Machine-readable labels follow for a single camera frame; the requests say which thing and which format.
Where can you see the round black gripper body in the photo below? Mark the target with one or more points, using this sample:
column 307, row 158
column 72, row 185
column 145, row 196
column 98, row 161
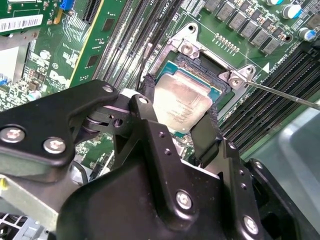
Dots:
column 120, row 207

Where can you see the CPU with silver top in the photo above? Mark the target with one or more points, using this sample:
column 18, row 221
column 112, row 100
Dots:
column 180, row 100

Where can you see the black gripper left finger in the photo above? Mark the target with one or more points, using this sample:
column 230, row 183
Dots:
column 37, row 120

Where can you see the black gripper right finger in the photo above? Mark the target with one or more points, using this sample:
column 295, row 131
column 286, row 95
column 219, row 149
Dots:
column 243, row 205

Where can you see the thin metal locking lever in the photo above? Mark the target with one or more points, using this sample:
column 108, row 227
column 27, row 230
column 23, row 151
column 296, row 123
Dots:
column 148, row 50
column 282, row 95

